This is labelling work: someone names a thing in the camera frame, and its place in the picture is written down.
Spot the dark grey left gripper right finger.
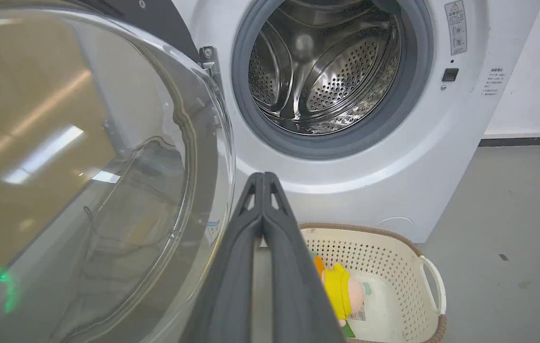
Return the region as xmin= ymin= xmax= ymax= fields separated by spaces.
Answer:
xmin=262 ymin=172 xmax=346 ymax=343

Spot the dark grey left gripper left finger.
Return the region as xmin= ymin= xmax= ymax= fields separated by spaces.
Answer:
xmin=180 ymin=172 xmax=265 ymax=343

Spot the glass washing machine door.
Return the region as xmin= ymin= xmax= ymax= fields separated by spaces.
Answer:
xmin=0 ymin=0 xmax=236 ymax=343

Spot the white front-load washing machine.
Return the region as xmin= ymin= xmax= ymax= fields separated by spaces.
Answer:
xmin=170 ymin=0 xmax=540 ymax=244

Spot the yellow plush doll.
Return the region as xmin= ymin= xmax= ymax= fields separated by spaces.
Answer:
xmin=312 ymin=253 xmax=372 ymax=339

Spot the cream perforated laundry basket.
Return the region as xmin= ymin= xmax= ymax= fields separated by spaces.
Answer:
xmin=257 ymin=222 xmax=448 ymax=343

